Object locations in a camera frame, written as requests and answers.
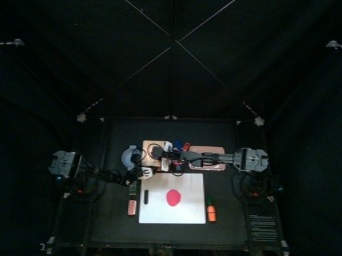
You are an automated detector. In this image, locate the pink tray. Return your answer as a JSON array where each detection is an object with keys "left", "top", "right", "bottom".
[{"left": 188, "top": 144, "right": 227, "bottom": 172}]

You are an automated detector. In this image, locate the orange toy carrot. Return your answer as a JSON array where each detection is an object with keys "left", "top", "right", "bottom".
[{"left": 205, "top": 196, "right": 217, "bottom": 223}]

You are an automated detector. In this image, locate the white text label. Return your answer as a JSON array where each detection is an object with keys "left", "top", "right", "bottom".
[{"left": 248, "top": 213, "right": 278, "bottom": 244}]

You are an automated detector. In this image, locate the pink block toy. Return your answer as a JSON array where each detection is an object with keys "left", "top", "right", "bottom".
[{"left": 127, "top": 199, "right": 137, "bottom": 217}]

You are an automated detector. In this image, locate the light blue bowl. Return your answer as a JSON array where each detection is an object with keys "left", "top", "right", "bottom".
[{"left": 120, "top": 144, "right": 145, "bottom": 168}]

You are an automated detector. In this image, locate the red flat dough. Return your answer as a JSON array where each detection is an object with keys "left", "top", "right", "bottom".
[{"left": 165, "top": 188, "right": 183, "bottom": 208}]

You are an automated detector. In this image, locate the thin white frame cord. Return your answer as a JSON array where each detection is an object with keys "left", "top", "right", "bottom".
[
  {"left": 123, "top": 0, "right": 259, "bottom": 118},
  {"left": 81, "top": 0, "right": 236, "bottom": 113}
]

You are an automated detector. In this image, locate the white cutting mat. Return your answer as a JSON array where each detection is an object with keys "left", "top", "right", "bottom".
[{"left": 137, "top": 172, "right": 207, "bottom": 225}]

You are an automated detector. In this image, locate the wooden drawer cabinet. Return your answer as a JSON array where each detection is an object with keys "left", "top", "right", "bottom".
[{"left": 140, "top": 139, "right": 173, "bottom": 168}]

